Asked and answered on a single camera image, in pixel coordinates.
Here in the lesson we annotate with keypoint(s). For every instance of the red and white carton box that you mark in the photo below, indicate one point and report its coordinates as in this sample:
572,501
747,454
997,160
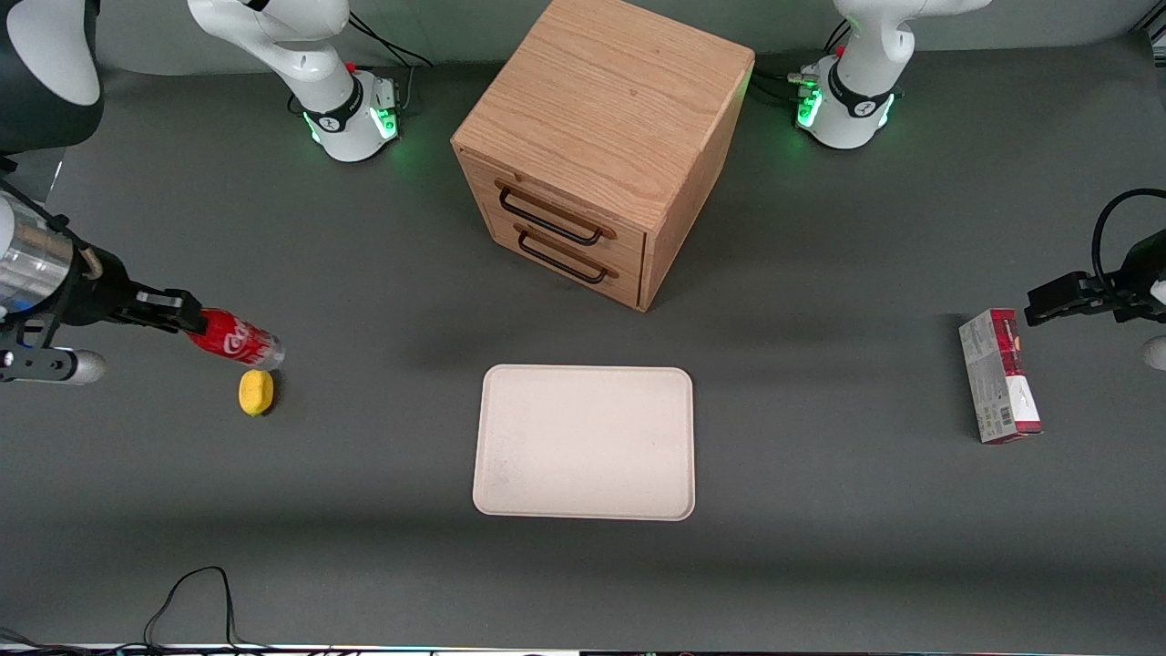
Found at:
1002,383

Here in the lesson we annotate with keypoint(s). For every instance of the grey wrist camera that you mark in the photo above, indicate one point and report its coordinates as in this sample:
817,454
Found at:
55,364
1157,352

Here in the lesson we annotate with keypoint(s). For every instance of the beige plastic tray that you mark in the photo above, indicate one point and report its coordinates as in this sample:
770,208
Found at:
584,443

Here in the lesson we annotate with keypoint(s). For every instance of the yellow lemon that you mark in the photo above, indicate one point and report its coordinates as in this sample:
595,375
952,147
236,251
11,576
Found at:
256,393

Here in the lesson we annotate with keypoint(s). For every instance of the wooden drawer cabinet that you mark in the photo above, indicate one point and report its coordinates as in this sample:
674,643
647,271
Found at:
610,100

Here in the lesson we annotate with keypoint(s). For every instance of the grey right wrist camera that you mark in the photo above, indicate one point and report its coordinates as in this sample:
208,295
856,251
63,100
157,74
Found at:
55,364

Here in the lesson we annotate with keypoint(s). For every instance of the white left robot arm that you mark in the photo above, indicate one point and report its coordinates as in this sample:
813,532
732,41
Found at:
861,91

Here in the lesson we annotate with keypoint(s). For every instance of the red coke bottle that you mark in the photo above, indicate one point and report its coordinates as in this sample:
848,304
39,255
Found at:
237,342

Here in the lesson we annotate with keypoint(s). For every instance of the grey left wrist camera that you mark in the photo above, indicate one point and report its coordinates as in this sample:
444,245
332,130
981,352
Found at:
1157,352

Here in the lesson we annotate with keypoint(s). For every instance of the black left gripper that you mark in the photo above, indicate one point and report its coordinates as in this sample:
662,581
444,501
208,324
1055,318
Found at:
1136,275

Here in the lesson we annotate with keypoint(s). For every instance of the wooden drawer front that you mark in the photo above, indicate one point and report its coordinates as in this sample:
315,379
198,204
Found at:
629,278
583,205

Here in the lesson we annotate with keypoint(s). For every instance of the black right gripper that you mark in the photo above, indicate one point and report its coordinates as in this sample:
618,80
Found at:
95,290

